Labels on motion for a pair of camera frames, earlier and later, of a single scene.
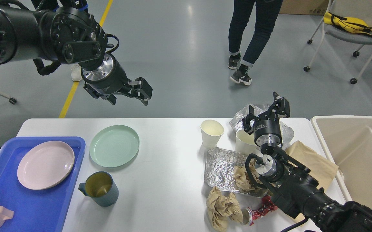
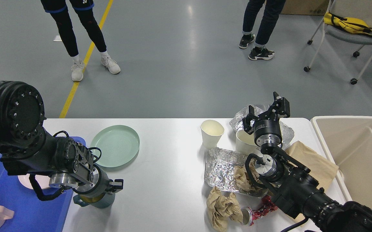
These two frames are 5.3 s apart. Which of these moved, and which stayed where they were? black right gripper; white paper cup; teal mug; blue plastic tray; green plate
Moved: teal mug
Stayed: black right gripper; blue plastic tray; green plate; white paper cup
